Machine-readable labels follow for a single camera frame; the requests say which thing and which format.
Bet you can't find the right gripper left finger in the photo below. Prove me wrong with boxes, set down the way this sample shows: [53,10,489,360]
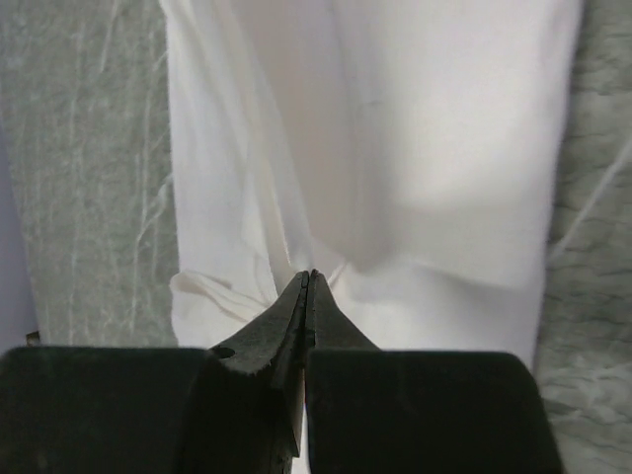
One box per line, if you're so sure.
[1,272,309,473]

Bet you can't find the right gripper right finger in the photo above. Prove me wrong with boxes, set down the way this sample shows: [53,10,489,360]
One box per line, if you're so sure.
[305,272,563,473]

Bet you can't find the white Coca-Cola t-shirt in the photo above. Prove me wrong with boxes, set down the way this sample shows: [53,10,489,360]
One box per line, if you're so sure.
[162,1,583,373]

